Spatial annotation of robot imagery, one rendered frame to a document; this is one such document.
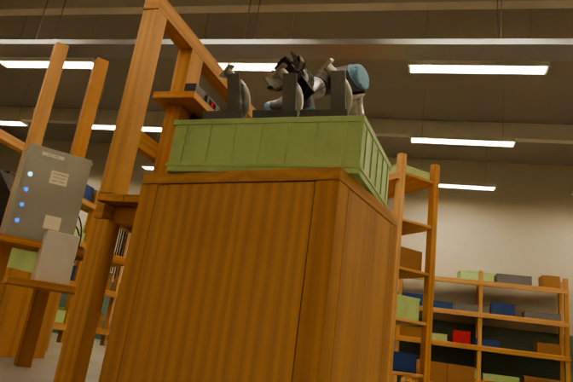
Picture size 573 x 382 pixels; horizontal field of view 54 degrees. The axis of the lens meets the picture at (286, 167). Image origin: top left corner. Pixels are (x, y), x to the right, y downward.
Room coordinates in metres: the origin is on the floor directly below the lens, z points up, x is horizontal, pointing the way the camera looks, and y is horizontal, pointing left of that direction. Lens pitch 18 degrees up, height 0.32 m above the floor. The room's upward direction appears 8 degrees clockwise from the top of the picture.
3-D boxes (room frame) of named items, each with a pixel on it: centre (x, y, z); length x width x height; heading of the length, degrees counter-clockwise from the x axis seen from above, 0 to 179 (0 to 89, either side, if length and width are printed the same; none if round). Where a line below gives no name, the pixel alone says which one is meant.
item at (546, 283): (10.72, -3.89, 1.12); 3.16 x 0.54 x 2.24; 75
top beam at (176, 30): (3.18, 0.54, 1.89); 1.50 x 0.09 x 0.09; 160
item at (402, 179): (6.29, -0.81, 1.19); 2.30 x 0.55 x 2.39; 26
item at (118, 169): (3.18, 0.54, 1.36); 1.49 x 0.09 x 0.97; 160
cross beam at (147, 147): (3.20, 0.60, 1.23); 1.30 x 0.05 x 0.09; 160
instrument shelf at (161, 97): (3.16, 0.50, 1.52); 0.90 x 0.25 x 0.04; 160
